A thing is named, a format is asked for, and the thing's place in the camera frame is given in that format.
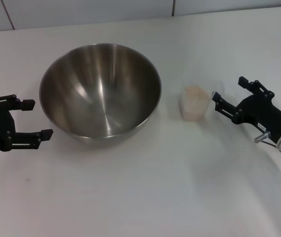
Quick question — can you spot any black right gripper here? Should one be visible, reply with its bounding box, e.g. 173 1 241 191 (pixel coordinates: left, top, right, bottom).
211 76 281 144

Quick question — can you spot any uncooked white rice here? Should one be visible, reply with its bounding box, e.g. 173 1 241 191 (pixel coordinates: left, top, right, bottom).
178 85 209 121

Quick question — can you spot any transparent plastic cup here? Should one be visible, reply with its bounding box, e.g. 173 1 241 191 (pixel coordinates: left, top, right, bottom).
177 79 225 122

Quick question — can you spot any stainless steel mixing bowl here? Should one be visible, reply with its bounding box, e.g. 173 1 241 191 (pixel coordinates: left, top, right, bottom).
39 43 162 149

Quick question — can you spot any right gripper cable with plug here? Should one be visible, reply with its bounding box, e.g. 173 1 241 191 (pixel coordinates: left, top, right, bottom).
254 131 279 149

